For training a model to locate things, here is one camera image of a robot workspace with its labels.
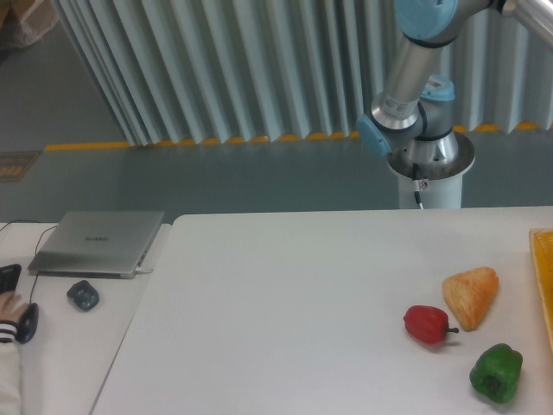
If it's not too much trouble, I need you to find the person's right hand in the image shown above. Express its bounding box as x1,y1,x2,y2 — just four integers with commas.
0,291,29,326

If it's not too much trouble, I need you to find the black computer mouse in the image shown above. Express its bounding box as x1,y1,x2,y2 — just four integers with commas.
16,303,40,344

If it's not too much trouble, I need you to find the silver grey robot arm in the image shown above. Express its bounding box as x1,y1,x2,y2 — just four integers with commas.
357,1,552,156

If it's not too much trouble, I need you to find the red bell pepper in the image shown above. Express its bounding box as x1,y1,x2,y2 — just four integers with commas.
404,305,459,345

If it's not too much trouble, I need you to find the green bell pepper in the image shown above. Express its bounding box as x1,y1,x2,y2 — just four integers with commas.
469,343,524,404

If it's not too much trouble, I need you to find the black keyboard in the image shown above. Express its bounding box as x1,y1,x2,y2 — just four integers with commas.
0,264,22,294

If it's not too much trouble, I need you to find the striped cuff cream sleeve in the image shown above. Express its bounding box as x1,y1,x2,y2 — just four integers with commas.
1,321,22,414

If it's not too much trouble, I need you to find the dark earbuds case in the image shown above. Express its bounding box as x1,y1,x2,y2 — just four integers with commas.
67,280,100,312

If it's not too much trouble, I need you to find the silver closed laptop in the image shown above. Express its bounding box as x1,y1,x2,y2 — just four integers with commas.
28,211,164,278

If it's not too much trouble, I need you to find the white laptop plug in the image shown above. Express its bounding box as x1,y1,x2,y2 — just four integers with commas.
135,267,153,275

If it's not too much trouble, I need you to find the cardboard box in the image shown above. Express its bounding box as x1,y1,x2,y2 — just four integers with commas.
1,0,59,50

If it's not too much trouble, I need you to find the white corrugated partition screen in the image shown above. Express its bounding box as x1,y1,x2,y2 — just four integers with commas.
54,1,552,145

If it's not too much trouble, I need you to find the orange bread wedge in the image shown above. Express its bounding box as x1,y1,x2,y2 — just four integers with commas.
442,266,499,332

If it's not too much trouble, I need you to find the yellow woven basket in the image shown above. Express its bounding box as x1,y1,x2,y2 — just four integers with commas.
529,228,552,348

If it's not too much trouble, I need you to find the black mouse cable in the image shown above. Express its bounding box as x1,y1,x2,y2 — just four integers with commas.
0,219,61,306

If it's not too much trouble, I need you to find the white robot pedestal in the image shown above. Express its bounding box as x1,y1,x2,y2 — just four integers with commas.
387,131,475,209

